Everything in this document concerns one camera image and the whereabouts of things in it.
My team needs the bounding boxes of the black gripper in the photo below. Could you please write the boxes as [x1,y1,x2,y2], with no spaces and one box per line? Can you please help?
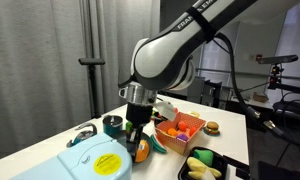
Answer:
[125,102,154,163]

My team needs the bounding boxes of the light blue toy appliance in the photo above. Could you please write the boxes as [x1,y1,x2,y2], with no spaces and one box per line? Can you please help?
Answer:
[10,132,134,180]

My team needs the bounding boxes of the orange slice toy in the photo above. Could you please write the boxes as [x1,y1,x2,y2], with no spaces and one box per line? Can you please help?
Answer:
[134,139,151,164]

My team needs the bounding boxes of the black round plate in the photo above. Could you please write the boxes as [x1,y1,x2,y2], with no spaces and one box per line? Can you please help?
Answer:
[117,129,153,158]

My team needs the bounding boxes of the toy watermelon slice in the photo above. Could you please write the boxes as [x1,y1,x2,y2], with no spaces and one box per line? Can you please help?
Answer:
[149,133,168,155]

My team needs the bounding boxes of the dark lidded cup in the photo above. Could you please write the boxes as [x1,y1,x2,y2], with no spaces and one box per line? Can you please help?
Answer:
[102,114,124,137]

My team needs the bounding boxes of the orange dotted paper box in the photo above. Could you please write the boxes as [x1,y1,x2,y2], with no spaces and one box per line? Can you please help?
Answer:
[154,111,207,156]

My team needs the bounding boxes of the purple toy fruit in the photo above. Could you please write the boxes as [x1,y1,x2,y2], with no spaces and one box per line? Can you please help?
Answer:
[176,133,190,142]

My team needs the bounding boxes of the grey teal hand tool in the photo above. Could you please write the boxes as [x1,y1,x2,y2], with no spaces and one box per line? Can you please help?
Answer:
[66,122,99,149]

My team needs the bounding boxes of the red orange toy fruit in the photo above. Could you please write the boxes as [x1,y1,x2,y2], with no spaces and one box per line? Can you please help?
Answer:
[188,126,199,137]

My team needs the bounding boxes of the pale yellow toy food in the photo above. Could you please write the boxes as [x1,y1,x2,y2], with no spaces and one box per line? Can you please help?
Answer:
[189,110,201,119]

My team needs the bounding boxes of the yellow plush banana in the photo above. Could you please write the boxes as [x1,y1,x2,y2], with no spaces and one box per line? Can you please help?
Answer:
[186,156,223,180]

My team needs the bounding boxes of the green plush vegetable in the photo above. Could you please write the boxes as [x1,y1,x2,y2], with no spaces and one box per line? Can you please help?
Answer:
[192,148,215,167]

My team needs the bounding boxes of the black tripod stand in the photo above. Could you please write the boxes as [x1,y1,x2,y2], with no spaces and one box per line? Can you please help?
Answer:
[77,57,106,120]

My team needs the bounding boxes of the toy burger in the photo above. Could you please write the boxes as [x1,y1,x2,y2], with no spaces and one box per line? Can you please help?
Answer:
[203,121,221,137]

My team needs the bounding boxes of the grey computer case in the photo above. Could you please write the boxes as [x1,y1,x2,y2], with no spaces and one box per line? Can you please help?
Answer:
[186,75,206,104]

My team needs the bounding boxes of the black plastic tray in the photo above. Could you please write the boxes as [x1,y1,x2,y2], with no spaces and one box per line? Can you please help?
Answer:
[177,146,229,180]

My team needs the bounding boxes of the small cardboard box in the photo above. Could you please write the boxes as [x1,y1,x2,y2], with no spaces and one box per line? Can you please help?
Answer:
[252,91,270,103]

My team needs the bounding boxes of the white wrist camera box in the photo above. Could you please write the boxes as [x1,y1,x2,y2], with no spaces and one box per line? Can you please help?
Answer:
[152,100,177,122]

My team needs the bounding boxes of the black table edge bracket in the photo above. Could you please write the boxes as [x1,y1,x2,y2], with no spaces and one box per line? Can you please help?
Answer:
[222,154,251,180]

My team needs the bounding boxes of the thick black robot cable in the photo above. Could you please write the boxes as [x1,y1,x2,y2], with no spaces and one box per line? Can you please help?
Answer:
[212,32,300,149]

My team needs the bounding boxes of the black camera on stand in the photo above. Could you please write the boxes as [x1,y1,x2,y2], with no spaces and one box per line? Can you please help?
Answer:
[256,54,299,91]

